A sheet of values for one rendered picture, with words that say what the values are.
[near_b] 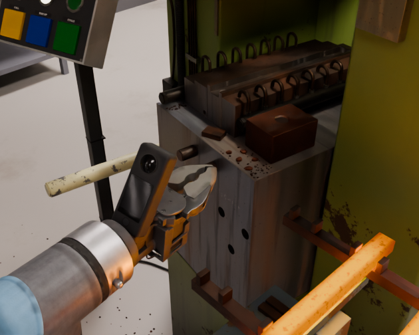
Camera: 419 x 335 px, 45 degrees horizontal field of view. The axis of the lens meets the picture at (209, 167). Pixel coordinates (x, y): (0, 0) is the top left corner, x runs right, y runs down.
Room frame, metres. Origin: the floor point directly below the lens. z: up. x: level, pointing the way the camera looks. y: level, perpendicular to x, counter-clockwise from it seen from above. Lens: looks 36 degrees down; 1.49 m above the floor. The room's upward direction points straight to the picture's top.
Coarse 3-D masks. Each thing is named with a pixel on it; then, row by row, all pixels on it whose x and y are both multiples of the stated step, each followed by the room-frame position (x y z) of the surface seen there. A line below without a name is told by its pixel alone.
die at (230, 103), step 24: (288, 48) 1.25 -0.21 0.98; (312, 48) 1.23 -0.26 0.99; (216, 72) 1.10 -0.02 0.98; (240, 72) 1.08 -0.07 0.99; (288, 72) 1.06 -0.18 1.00; (336, 72) 1.08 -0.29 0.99; (192, 96) 1.05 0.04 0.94; (216, 96) 0.97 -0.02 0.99; (288, 96) 1.00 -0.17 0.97; (216, 120) 0.97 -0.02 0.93
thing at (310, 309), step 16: (384, 240) 0.57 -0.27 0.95; (352, 256) 0.53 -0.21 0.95; (368, 256) 0.53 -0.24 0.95; (384, 256) 0.55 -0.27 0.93; (336, 272) 0.50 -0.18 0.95; (352, 272) 0.50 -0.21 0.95; (368, 272) 0.52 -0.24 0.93; (320, 288) 0.47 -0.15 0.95; (336, 288) 0.47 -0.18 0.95; (304, 304) 0.44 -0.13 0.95; (320, 304) 0.44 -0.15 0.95; (288, 320) 0.42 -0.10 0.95; (304, 320) 0.42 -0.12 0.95
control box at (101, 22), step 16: (16, 0) 1.39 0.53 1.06; (32, 0) 1.36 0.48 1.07; (64, 0) 1.31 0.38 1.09; (96, 0) 1.27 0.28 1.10; (112, 0) 1.31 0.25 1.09; (0, 16) 1.39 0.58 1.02; (48, 16) 1.31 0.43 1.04; (64, 16) 1.29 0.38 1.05; (80, 16) 1.26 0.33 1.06; (96, 16) 1.25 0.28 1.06; (112, 16) 1.31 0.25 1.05; (80, 32) 1.24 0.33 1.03; (96, 32) 1.25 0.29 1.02; (32, 48) 1.29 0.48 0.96; (48, 48) 1.27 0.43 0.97; (80, 48) 1.22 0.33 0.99; (96, 48) 1.24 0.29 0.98; (96, 64) 1.23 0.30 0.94
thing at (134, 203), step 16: (144, 144) 0.52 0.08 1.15; (144, 160) 0.50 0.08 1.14; (160, 160) 0.50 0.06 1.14; (176, 160) 0.51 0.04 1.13; (128, 176) 0.51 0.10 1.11; (144, 176) 0.50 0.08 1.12; (160, 176) 0.49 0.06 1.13; (128, 192) 0.50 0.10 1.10; (144, 192) 0.49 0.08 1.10; (160, 192) 0.49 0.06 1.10; (128, 208) 0.48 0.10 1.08; (144, 208) 0.48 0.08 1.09; (128, 224) 0.47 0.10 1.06; (144, 224) 0.47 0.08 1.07
